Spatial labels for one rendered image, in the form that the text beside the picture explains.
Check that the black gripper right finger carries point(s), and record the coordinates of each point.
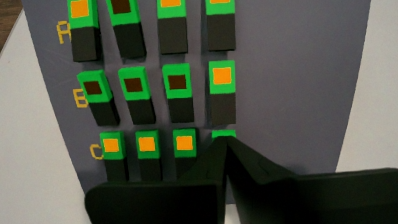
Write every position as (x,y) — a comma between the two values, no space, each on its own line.
(263,195)

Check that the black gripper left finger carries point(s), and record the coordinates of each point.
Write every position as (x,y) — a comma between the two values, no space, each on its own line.
(166,202)

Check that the grey switch panel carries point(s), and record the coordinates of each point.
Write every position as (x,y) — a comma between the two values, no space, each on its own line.
(293,66)

